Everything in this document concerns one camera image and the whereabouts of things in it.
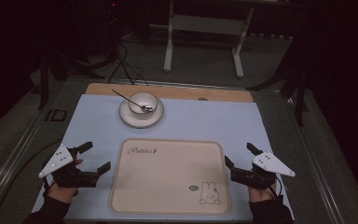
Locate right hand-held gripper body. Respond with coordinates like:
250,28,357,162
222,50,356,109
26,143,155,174
230,150,296,190

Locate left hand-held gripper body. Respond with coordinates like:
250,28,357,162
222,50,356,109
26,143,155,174
38,143,100,189

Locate person's right hand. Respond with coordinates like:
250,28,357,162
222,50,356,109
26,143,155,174
248,185,278,203

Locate person's left hand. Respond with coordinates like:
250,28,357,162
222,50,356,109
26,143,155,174
47,158,84,205

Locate light blue table mat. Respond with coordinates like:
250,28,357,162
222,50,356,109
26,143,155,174
31,93,294,223

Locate white saucer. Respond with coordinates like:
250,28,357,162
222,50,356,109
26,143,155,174
118,95,165,129

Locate beige rabbit print placemat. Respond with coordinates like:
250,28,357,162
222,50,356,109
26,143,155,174
108,137,232,216

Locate metal spoon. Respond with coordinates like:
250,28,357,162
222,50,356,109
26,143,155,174
111,89,154,113

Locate white bowl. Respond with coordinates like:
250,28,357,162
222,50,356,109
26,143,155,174
127,91,159,116

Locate black metal stand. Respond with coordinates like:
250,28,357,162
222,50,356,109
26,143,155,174
245,18,310,127
36,46,106,110

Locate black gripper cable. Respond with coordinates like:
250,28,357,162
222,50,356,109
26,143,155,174
41,176,52,197
272,175,284,200

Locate black floor cables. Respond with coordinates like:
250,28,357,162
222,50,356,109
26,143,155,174
106,41,149,87

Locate white metal desk frame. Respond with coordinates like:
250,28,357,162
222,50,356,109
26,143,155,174
163,0,256,79

